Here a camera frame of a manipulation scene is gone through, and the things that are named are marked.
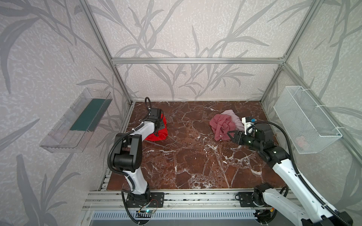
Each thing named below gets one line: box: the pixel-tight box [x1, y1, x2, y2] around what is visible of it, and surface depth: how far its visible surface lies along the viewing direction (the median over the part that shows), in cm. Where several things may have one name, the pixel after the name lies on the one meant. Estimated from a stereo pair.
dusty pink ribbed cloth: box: [209, 113, 237, 142], surface depth 98 cm
